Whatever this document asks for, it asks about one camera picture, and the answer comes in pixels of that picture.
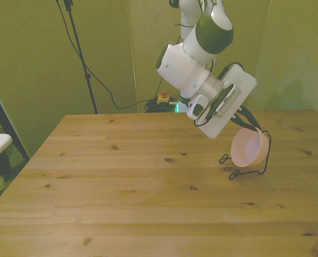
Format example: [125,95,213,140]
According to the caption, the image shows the yellow emergency stop button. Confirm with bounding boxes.
[157,90,173,105]

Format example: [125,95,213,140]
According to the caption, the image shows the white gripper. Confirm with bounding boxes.
[199,65,262,139]

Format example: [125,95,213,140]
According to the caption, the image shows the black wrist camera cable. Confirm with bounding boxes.
[193,62,243,128]

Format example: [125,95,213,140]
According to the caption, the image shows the black wire bowl rack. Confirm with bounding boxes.
[219,130,272,180]

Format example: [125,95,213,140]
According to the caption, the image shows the pink plastic bowl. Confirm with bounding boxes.
[230,127,270,168]

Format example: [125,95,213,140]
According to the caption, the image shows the black cable bundle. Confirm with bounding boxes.
[143,99,179,114]

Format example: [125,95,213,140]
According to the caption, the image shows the black cable along wall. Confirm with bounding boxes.
[55,0,149,110]

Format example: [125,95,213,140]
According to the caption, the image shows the black camera tripod stand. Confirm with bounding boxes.
[63,0,99,115]

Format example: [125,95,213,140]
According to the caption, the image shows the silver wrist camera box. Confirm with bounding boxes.
[215,84,242,119]

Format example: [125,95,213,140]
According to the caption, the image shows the dark slanted board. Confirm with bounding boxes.
[0,78,31,162]

